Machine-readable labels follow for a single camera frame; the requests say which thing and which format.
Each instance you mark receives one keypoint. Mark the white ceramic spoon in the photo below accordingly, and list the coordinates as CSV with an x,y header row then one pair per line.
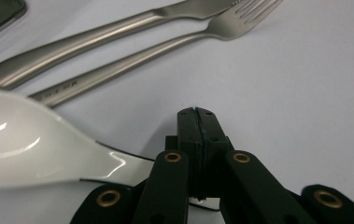
x,y
25,143

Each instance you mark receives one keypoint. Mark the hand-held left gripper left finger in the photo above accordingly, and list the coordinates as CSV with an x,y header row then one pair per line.
x,y
188,130

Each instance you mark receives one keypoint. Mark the stainless steel fork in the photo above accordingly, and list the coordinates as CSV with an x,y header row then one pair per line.
x,y
140,57

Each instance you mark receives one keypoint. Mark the stainless steel knife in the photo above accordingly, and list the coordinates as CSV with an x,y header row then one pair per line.
x,y
81,42

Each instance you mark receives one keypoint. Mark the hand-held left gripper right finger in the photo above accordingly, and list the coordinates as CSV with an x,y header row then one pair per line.
x,y
212,133

